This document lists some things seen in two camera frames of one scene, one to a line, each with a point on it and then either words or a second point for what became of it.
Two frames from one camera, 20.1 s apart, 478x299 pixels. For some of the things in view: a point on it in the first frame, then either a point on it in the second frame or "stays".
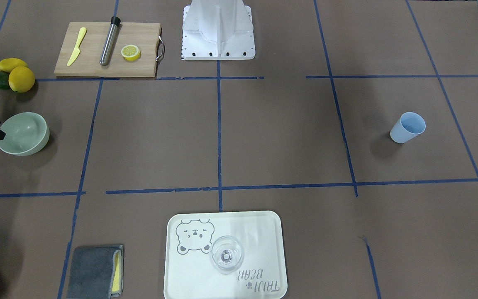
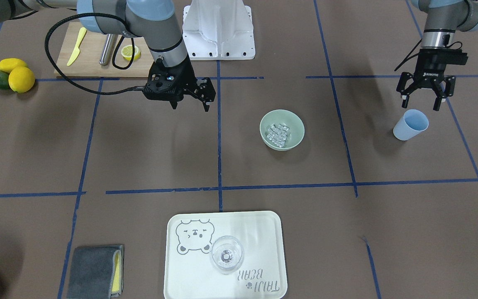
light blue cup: x=410 y=125 stays
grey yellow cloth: x=96 y=272 stays
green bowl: x=26 y=133 to x=281 y=130
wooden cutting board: x=135 y=49 stays
